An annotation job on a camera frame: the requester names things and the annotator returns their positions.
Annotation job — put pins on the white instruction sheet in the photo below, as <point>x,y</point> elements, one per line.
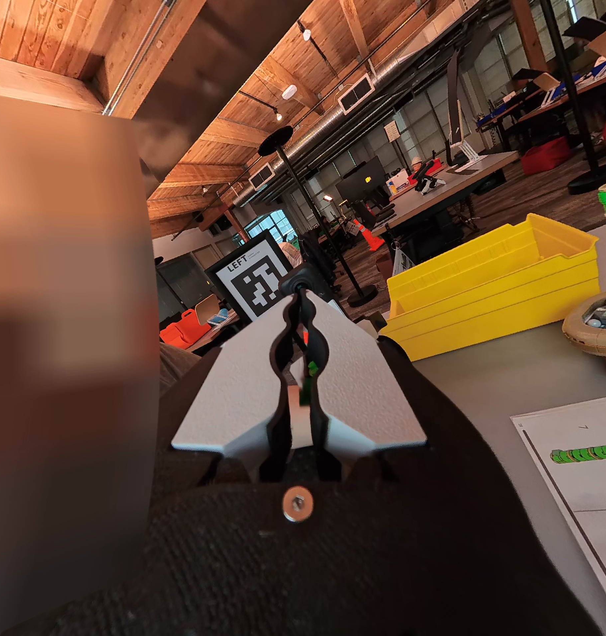
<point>576,477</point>

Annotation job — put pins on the yellow plastic bin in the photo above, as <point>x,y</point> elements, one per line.
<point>487,293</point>

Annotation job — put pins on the black framed marker sign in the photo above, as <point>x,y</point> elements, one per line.
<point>253,288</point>

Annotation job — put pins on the green toy brick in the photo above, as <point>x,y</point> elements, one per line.
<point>311,370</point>

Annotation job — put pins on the tan toy pot base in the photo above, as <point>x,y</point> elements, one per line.
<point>596,333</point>

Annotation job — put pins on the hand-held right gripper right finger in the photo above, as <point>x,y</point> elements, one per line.
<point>362,392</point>

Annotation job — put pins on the black monitor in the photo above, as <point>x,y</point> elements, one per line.
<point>361,183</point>

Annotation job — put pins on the orange chair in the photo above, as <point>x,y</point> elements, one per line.
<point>184,330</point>

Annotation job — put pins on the red bean bag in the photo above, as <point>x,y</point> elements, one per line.
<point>546,155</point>

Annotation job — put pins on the silver air duct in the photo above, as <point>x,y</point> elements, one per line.
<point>323,129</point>

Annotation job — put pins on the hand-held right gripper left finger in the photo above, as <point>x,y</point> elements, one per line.
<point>233,392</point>

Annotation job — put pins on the orange traffic cone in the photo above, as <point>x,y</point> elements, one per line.
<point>371,237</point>

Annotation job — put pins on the black floor lamp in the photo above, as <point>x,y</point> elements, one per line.
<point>308,198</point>

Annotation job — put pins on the grey table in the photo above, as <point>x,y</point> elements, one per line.
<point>452,181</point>

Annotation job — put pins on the black pole stand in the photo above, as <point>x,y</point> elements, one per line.
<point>569,89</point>

